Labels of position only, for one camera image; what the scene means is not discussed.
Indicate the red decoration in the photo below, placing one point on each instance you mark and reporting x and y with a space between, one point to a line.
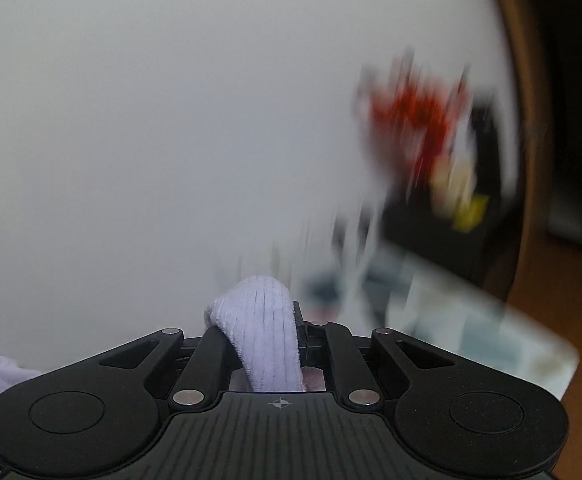
421 115

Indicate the wooden door frame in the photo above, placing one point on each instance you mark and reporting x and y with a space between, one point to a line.
526 110

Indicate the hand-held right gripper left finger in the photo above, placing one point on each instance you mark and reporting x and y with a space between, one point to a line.
211 355

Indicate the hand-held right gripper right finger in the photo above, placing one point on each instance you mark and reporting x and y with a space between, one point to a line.
340 360

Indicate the black storage box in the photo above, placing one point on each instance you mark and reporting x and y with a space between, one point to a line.
411 230

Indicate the yellow packet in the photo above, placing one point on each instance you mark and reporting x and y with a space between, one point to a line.
471 212

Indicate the lavender fleece pajama top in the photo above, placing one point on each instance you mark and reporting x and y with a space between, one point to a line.
261 320

